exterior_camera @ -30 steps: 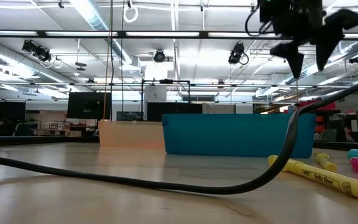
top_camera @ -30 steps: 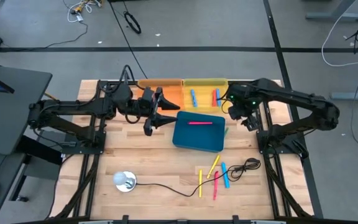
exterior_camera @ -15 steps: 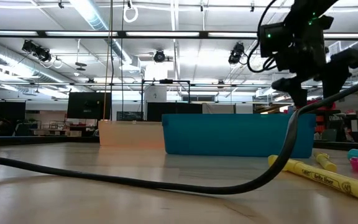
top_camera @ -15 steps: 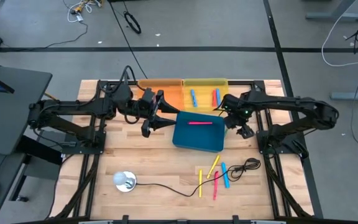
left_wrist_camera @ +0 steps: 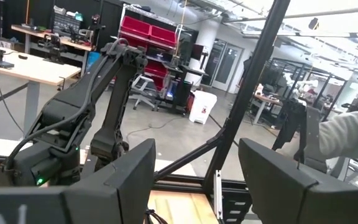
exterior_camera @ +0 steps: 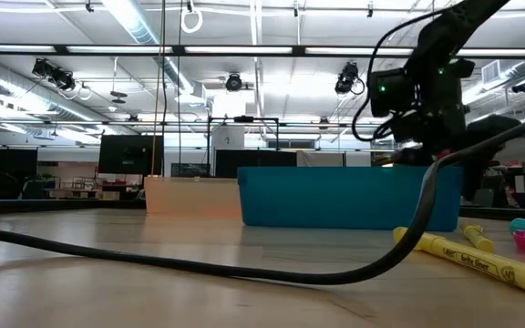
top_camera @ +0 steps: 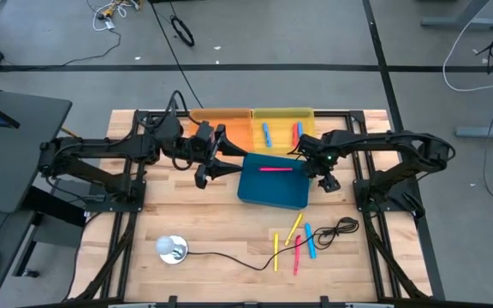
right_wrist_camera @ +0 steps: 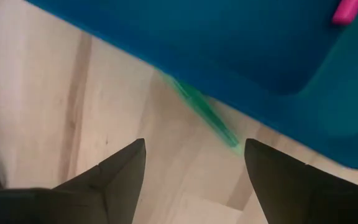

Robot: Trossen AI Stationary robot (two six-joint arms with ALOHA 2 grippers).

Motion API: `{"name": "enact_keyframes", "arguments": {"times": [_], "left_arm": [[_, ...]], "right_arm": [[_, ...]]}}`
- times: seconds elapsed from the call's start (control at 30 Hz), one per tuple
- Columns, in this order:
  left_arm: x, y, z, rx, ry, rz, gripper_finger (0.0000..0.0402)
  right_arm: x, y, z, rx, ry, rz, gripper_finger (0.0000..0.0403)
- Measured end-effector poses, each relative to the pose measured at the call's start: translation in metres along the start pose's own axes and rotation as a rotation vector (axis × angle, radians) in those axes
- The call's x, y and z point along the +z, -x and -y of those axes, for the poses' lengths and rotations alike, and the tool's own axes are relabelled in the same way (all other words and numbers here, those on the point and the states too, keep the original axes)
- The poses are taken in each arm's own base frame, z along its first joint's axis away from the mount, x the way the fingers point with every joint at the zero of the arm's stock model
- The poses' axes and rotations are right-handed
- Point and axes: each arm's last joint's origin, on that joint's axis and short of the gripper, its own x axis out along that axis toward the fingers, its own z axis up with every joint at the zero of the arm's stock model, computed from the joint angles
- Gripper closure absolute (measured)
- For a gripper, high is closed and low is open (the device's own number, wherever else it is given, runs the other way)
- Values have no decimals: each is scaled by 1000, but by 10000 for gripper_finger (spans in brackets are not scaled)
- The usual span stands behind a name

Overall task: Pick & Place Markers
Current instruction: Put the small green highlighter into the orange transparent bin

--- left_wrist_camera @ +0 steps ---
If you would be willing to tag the white waste bin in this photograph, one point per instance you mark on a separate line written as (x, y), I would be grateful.
(202, 105)

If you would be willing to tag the white office chair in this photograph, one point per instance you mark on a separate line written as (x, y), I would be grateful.
(143, 84)

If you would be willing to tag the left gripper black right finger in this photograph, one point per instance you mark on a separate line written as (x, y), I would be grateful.
(291, 196)

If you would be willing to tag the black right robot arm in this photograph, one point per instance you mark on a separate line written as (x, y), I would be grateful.
(73, 102)

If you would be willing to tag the background wooden workbench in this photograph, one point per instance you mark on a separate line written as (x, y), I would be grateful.
(79, 47)

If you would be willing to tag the wooden desk with grey leg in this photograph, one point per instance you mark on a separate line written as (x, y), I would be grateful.
(42, 71)

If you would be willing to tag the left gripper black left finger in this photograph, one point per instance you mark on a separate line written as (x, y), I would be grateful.
(104, 199)

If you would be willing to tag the black aluminium rig frame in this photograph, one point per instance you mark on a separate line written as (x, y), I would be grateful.
(253, 77)

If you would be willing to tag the metal shelf with red bins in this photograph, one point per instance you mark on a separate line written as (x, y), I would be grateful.
(141, 28)

